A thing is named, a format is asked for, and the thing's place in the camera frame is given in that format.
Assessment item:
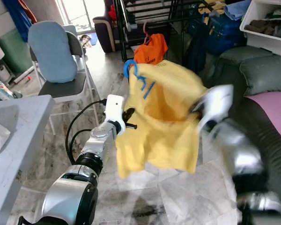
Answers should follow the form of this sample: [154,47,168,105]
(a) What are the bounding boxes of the mustard garment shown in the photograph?
[199,0,226,15]

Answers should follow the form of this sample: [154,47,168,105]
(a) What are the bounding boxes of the brown folded clothes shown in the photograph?
[246,19,281,36]

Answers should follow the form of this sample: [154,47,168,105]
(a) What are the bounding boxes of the white storage bin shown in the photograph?
[240,0,281,58]

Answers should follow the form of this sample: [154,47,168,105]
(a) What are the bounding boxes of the pink plastic hanger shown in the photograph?
[143,21,153,42]

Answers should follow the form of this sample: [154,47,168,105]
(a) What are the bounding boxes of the printed plastic packet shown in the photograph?
[0,80,24,101]

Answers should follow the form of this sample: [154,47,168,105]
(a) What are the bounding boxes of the orange hanging cloth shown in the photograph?
[19,0,38,24]

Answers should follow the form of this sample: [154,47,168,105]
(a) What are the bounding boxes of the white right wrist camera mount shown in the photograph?
[193,84,235,134]

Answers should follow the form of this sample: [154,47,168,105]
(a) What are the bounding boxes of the light blue chair cushion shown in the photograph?
[28,21,79,84]

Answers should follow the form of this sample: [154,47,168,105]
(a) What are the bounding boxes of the grey folding chair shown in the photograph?
[28,30,104,136]

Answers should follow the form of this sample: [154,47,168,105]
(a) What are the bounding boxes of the blue plastic hanger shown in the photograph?
[123,60,156,100]

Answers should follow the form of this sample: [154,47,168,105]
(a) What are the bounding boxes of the pale blue folding table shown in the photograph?
[0,95,56,225]

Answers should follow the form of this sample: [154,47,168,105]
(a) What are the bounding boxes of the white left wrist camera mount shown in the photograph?
[104,95,126,123]

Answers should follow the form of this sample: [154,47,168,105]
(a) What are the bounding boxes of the light blue cloth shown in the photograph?
[223,0,252,22]

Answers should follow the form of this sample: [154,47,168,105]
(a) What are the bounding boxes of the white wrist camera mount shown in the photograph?
[193,84,235,134]
[104,95,126,123]

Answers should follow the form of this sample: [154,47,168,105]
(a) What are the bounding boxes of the green board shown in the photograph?
[0,28,33,75]

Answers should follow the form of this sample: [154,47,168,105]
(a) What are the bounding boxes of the purple sofa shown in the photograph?
[93,0,123,53]

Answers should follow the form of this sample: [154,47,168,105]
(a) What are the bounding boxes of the orange garment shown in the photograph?
[133,33,169,65]

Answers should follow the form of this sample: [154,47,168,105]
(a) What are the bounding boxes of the blue hanging garment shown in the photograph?
[2,0,33,43]

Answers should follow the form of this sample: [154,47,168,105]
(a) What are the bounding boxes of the blue suitcase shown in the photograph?
[206,14,247,58]

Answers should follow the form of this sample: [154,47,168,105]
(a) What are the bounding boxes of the black metal drying rack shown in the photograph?
[113,0,253,64]

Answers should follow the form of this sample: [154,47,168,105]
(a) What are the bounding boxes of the yellow garment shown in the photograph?
[115,60,209,180]

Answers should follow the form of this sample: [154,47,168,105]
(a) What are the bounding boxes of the pink blanket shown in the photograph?
[246,91,281,146]

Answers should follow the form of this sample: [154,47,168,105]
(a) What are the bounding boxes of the colourful floor cloth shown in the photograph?
[80,34,98,47]

